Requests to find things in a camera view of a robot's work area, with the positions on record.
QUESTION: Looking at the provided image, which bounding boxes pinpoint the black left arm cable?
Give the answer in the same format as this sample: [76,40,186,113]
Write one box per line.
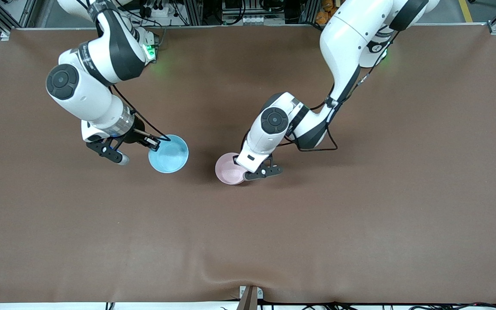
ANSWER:
[242,30,399,152]

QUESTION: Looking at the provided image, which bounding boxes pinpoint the blue bowl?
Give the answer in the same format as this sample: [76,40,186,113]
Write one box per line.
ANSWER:
[148,134,189,174]

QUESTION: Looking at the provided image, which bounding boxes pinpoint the black equipment rack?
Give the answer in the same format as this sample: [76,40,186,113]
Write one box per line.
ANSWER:
[221,0,289,24]

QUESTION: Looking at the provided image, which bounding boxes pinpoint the white power strip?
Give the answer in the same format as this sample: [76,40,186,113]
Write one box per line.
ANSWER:
[138,0,177,20]

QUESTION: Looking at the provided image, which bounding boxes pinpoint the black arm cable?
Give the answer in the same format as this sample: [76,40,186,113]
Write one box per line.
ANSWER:
[110,84,171,143]
[242,30,399,152]

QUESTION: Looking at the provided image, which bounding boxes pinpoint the white connector block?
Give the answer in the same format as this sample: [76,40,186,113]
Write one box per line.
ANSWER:
[239,15,271,25]

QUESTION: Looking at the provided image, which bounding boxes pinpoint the orange packaged goods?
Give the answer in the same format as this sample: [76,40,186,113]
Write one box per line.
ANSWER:
[316,0,343,25]

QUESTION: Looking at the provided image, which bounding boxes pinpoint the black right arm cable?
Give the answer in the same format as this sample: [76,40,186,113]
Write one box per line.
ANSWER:
[110,84,171,143]

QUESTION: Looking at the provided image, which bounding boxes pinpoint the pink bowl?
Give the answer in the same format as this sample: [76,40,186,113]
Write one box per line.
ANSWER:
[215,152,253,185]

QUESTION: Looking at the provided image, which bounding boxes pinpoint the brown table mat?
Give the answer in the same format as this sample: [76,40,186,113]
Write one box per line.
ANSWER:
[0,24,496,304]

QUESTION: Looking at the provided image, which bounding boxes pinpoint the grey metal bracket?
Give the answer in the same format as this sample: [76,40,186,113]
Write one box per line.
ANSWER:
[239,285,264,301]

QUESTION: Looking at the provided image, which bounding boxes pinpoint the brown flat bar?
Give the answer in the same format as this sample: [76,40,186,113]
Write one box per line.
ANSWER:
[236,288,258,310]

